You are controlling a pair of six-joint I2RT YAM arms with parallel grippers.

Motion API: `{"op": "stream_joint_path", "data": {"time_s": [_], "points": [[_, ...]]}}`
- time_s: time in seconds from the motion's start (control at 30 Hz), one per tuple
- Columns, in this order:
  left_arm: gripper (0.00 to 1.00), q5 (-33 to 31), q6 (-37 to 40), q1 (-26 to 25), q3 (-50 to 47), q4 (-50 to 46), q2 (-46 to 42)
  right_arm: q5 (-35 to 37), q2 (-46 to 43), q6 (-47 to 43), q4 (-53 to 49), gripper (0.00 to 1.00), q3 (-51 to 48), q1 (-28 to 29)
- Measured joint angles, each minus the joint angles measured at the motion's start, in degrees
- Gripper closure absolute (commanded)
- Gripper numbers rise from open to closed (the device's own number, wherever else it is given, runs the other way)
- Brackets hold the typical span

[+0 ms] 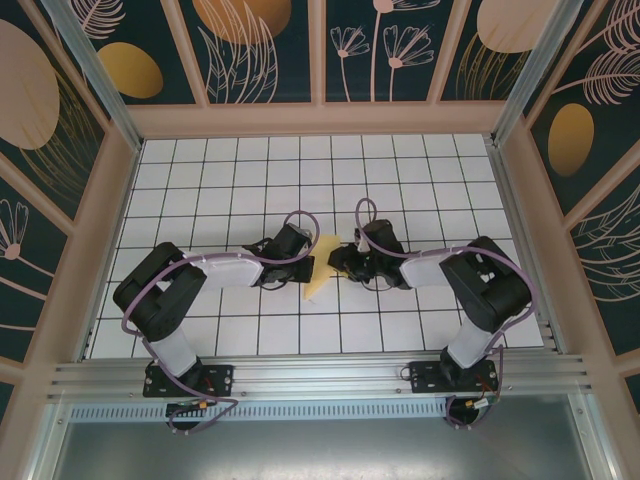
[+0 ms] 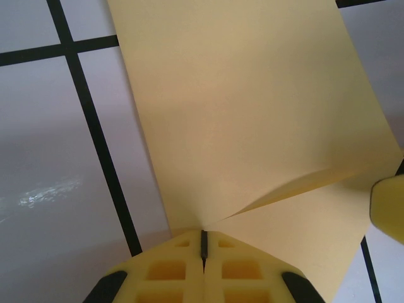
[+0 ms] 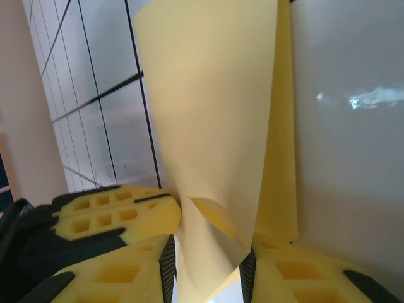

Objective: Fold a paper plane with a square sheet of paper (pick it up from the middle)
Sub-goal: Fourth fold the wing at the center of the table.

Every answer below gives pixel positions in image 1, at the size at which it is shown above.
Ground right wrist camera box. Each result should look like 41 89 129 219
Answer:
357 219 401 256

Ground dark panel, orange disc, feathers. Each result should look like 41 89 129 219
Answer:
178 0 315 105

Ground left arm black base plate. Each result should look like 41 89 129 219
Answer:
143 363 236 399

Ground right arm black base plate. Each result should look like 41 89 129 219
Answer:
408 359 500 394

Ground dark panel, large pale disc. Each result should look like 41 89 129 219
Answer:
0 0 110 224

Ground dark panel, pink fern leaves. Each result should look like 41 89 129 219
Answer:
569 185 640 357

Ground grey sheet metal shelf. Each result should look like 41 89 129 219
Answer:
44 417 619 480

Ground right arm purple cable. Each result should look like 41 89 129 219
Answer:
353 198 534 431

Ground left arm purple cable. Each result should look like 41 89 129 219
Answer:
122 208 321 436

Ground aluminium table side rail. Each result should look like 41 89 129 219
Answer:
484 137 566 354

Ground dark panel, single pink flower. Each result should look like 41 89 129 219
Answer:
0 174 70 346

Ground slotted metal cable tray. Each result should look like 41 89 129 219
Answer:
69 402 584 425

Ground pink wooden enclosure frame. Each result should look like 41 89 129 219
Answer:
0 0 640 401

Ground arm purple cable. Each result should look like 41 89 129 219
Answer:
122 208 321 436
353 198 534 431

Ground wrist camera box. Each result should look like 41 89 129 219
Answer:
357 219 401 256
272 224 315 261

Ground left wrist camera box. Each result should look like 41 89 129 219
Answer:
272 224 315 261

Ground dark panel, pale disc, leaves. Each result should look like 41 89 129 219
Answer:
438 0 551 103

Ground long aluminium mounting rail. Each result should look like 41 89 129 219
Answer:
47 353 596 401

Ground aluminium corner post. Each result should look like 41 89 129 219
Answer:
42 0 144 151
492 0 591 146

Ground dark panel, pink flowers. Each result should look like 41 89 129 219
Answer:
324 0 455 104

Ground dark panel, gold oval, fern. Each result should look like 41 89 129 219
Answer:
528 0 640 217

